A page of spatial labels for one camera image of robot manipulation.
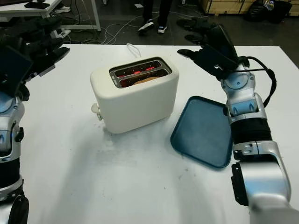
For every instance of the black bag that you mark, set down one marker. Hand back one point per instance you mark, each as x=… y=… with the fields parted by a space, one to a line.
x=268 y=11

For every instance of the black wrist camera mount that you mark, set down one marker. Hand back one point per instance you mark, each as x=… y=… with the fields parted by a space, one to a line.
x=14 y=67
x=215 y=58

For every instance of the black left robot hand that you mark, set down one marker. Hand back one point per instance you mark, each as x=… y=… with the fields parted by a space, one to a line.
x=44 y=56

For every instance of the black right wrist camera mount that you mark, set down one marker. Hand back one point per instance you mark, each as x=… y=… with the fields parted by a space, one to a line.
x=215 y=58

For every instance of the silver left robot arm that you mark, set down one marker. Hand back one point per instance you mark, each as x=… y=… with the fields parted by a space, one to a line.
x=7 y=130

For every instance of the white two-slot toaster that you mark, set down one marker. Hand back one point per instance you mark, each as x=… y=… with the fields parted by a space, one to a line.
x=137 y=105

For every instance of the dark blue plastic tray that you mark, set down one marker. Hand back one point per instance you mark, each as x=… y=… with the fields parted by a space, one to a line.
x=201 y=133

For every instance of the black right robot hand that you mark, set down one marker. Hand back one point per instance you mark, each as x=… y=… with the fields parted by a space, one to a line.
x=222 y=39

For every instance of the person in dark trousers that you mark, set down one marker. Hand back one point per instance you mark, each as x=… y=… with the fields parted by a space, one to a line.
x=163 y=11

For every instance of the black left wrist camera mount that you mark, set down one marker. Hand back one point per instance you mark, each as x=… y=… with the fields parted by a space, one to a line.
x=14 y=67

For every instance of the white sneaker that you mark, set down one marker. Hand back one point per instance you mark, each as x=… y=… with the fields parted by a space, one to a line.
x=63 y=9

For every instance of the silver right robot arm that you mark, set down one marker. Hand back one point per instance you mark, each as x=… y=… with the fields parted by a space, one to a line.
x=259 y=177

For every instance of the white desk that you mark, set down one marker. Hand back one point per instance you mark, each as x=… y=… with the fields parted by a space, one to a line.
x=49 y=9

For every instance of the brown toast slice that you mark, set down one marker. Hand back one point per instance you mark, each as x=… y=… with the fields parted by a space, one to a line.
x=146 y=81

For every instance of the black device on desk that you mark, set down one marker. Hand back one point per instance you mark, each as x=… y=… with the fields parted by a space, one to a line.
x=36 y=5

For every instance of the wooden crate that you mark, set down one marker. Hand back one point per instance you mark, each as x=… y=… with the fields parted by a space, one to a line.
x=224 y=5

